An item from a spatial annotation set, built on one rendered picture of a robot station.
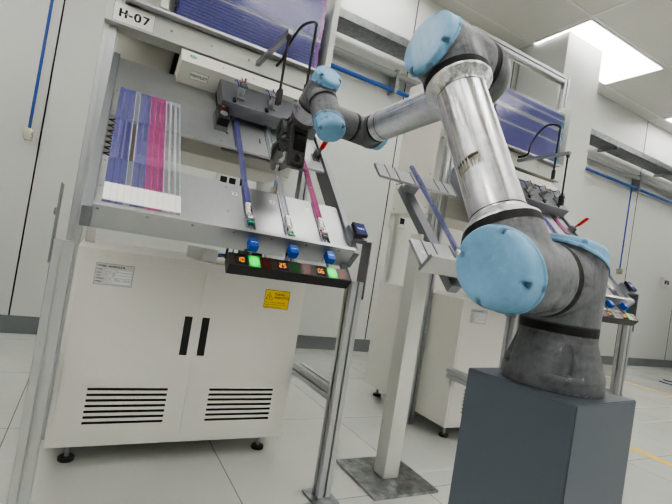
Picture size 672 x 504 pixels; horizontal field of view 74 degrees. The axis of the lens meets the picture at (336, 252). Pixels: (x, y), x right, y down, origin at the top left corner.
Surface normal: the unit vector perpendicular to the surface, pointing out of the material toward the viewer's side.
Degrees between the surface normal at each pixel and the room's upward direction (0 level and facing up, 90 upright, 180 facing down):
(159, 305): 90
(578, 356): 72
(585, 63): 90
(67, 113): 90
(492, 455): 90
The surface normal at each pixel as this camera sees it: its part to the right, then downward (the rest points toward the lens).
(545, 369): -0.45, -0.39
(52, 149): 0.48, 0.06
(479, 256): -0.78, -0.02
